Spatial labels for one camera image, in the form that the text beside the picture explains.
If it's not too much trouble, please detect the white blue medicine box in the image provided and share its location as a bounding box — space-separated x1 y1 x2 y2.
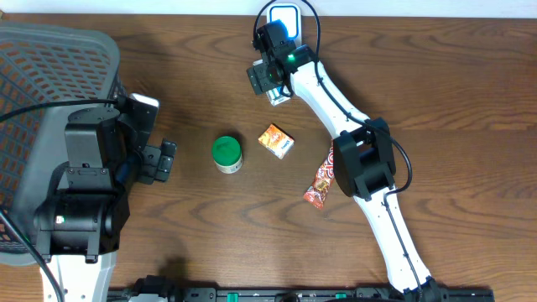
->
247 60 290 107

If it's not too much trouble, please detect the orange small carton box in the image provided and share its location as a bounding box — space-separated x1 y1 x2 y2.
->
258 124 295 159

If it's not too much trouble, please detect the green lid white jar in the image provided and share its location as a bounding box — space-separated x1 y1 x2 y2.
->
211 136 242 174

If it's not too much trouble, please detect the red Top candy bar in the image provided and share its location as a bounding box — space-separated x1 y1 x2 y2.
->
303 144 335 209

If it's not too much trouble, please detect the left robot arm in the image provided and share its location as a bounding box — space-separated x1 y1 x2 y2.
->
34 104 177 301

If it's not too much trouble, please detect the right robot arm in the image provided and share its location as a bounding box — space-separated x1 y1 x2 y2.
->
247 20 442 301

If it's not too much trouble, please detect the white barcode scanner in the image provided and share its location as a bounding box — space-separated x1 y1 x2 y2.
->
266 2 302 46

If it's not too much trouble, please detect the grey plastic mesh basket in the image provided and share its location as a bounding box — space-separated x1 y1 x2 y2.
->
1 22 125 241

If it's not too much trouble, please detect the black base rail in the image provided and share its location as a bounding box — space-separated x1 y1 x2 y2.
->
107 286 495 302

